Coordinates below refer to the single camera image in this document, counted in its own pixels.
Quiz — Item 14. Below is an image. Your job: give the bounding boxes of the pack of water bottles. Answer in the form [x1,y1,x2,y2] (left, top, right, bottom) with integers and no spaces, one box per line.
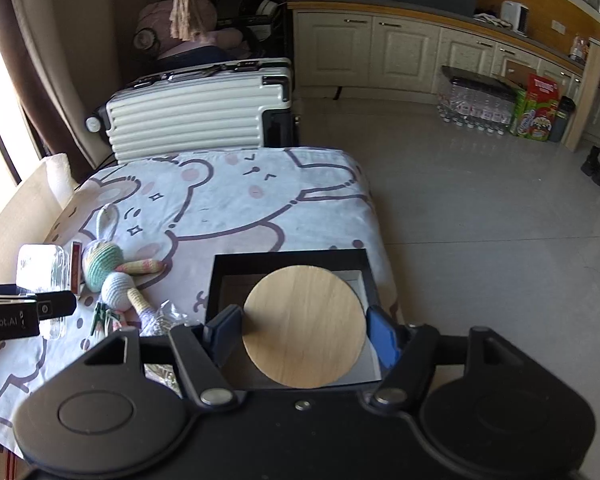
[437,66,516,136]

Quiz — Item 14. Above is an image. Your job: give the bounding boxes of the white suitcase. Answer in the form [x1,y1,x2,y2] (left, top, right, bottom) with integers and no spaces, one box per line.
[85,59,296,165]

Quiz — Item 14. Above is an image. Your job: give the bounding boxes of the printed blanket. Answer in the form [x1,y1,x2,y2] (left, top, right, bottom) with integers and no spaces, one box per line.
[0,146,406,441]

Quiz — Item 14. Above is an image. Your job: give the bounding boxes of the wooden panel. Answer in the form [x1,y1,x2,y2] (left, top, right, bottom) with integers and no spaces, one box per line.
[562,37,600,152]

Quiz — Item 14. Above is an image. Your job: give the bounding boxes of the clear plastic bag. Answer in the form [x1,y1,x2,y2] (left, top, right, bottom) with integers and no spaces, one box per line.
[145,300,193,393]

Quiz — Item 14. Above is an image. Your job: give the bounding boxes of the black bin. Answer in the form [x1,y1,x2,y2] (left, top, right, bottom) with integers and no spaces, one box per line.
[547,96,576,143]

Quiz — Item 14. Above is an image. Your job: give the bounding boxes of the red card pack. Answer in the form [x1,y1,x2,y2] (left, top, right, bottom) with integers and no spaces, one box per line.
[71,241,84,295]

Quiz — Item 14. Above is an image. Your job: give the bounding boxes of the green carton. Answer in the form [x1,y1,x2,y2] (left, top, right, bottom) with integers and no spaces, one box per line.
[510,87,556,142]

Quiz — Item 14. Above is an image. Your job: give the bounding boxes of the crochet bunny doll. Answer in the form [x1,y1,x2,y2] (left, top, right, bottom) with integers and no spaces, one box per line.
[81,203,173,336]

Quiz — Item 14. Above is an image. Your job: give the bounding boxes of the red carton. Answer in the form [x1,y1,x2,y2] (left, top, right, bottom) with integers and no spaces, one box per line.
[525,74,561,111]

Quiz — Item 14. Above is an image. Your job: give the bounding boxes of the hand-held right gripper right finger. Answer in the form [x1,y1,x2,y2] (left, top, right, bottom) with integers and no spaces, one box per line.
[365,305,526,408]

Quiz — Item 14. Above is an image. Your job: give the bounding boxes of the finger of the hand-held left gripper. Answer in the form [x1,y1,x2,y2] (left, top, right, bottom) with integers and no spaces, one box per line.
[35,290,77,322]

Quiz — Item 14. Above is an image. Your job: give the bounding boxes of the pink bag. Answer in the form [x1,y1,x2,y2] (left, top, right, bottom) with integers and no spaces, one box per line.
[134,1,246,53]

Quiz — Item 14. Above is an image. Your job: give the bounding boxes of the black box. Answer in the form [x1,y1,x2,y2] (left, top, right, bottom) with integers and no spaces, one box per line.
[205,249,383,391]

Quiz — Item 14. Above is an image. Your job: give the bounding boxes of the white countertop appliance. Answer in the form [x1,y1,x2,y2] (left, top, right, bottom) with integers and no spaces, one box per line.
[500,1,527,33]

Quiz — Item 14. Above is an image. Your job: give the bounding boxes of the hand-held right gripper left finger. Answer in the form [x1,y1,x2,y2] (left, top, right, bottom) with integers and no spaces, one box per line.
[82,306,244,407]

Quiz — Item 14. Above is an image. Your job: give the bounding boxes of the cream kitchen cabinets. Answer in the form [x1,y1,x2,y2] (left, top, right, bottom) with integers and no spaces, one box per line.
[287,0,600,148]

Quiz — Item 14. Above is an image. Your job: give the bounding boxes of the black rack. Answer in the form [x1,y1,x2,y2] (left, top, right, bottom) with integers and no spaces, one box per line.
[197,0,293,61]

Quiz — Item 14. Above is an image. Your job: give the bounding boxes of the curtain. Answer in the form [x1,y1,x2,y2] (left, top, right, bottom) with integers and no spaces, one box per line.
[0,0,112,171]

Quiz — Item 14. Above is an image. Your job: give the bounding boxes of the round wooden lid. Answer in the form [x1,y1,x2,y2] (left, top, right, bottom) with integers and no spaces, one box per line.
[242,266,367,389]

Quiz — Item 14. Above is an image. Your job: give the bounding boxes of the green clips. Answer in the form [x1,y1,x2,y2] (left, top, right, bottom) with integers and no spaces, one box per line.
[89,302,122,336]

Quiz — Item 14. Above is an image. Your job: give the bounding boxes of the clear plastic box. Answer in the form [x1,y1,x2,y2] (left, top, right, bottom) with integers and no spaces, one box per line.
[16,244,67,338]

